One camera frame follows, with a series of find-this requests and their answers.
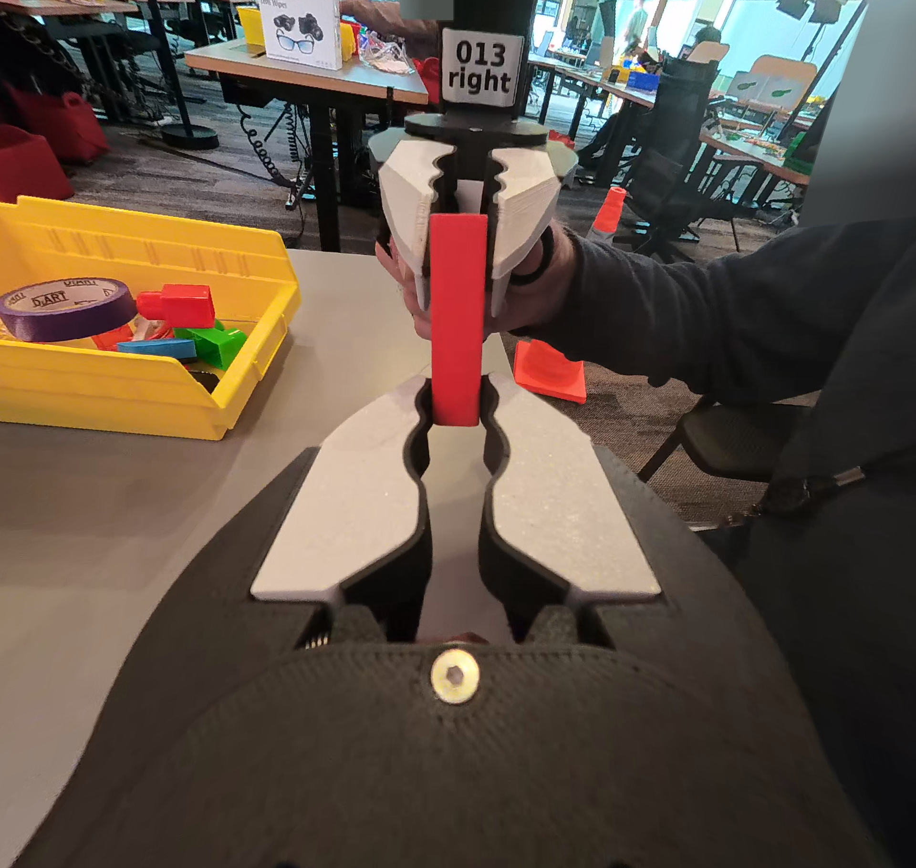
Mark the person's right hand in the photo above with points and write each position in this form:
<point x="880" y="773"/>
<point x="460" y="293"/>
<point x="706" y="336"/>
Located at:
<point x="544" y="296"/>

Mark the small red toy brick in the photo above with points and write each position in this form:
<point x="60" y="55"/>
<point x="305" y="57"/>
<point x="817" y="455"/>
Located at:
<point x="179" y="306"/>

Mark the orange traffic cone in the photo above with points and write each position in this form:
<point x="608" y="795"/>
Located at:
<point x="551" y="370"/>

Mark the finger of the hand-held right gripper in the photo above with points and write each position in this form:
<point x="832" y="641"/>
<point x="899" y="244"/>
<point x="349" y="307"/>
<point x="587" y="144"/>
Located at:
<point x="408" y="196"/>
<point x="527" y="203"/>

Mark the person's dark clothing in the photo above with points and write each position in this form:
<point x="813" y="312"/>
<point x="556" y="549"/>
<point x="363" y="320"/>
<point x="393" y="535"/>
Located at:
<point x="845" y="596"/>

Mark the white cardboard box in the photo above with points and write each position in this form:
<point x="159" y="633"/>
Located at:
<point x="301" y="17"/>

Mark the long wooden table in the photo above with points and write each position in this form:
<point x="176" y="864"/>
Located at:
<point x="301" y="74"/>

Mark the red toy block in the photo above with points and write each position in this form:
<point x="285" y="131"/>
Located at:
<point x="458" y="325"/>

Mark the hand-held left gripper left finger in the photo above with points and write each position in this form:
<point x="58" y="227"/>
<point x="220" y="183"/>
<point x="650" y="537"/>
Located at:
<point x="337" y="525"/>

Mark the blue toy block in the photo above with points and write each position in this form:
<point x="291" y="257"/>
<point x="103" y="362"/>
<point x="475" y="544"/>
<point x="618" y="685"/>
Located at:
<point x="158" y="349"/>

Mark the yellow plastic bin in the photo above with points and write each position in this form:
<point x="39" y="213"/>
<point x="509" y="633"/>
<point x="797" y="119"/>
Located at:
<point x="143" y="403"/>

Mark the green toy block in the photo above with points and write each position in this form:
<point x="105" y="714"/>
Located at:
<point x="215" y="346"/>

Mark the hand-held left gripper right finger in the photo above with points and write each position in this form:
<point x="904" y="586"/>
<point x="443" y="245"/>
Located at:
<point x="580" y="518"/>

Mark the person's right forearm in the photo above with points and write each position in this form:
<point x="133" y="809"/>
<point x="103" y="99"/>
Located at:
<point x="716" y="310"/>

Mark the black office chair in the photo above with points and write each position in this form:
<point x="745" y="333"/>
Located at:
<point x="680" y="153"/>
<point x="744" y="432"/>

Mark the purple tape roll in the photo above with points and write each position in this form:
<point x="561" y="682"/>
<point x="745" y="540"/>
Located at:
<point x="65" y="322"/>

